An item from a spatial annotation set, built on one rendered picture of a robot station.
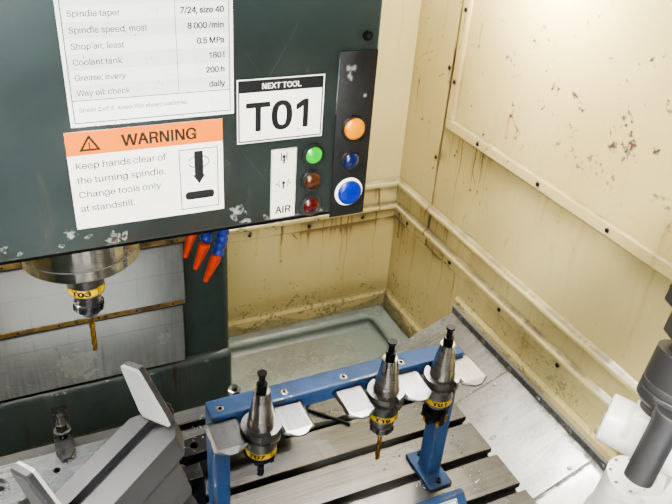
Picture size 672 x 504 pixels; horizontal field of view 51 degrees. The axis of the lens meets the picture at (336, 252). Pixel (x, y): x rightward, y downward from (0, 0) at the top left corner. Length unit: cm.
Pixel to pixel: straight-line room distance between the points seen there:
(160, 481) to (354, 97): 44
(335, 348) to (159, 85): 166
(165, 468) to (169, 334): 110
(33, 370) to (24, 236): 94
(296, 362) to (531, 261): 85
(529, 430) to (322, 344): 80
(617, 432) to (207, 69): 65
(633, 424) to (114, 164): 67
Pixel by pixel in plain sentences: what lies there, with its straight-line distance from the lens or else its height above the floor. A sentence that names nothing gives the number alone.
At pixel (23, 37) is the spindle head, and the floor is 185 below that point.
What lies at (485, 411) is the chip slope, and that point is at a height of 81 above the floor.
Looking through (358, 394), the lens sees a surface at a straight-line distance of 119.
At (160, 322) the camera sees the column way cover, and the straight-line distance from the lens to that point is 166.
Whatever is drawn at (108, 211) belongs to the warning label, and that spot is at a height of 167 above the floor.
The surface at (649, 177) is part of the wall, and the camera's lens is 143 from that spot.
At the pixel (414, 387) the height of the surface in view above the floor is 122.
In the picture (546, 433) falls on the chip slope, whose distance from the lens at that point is 177.
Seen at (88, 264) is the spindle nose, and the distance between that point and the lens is 94.
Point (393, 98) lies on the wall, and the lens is 208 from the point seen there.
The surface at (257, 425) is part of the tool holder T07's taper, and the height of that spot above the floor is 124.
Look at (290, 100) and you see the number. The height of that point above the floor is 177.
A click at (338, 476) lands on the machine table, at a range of 149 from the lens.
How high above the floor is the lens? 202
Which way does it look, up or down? 31 degrees down
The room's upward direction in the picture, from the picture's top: 4 degrees clockwise
